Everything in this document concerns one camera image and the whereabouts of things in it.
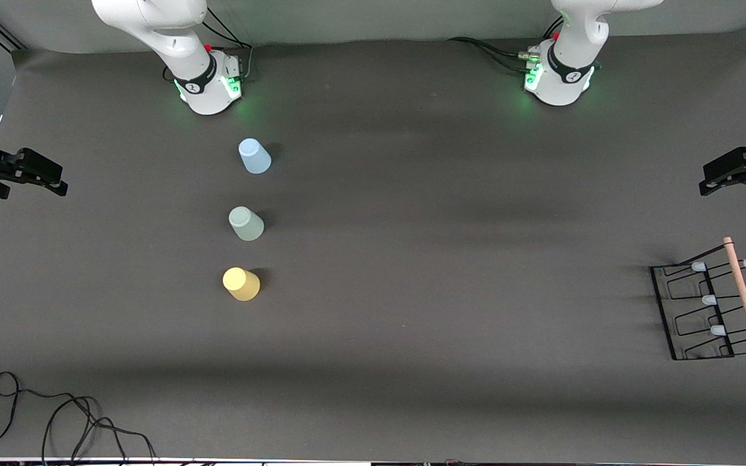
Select black wire cup holder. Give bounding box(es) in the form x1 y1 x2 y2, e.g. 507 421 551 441
649 237 746 361

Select pale green plastic cup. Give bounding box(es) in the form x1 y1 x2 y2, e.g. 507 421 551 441
229 206 265 242

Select yellow plastic cup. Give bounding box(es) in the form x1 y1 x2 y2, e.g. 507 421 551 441
222 267 261 302

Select pale blue plastic cup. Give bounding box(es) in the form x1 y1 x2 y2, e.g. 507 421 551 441
238 138 272 175

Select dark grey table mat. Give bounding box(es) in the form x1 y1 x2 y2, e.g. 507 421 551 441
0 23 746 463

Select black metal frame rail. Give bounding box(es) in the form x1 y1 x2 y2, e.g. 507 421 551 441
0 18 28 52

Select thin black loose cable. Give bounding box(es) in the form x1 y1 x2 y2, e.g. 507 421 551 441
0 371 157 464

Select black right arm base cables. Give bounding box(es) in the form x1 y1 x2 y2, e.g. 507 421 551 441
201 6 254 82

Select black arm base cables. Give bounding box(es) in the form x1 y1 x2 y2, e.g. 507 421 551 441
447 19 565 72
201 6 254 82

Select black left arm base cables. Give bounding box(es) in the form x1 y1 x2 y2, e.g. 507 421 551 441
447 19 565 72

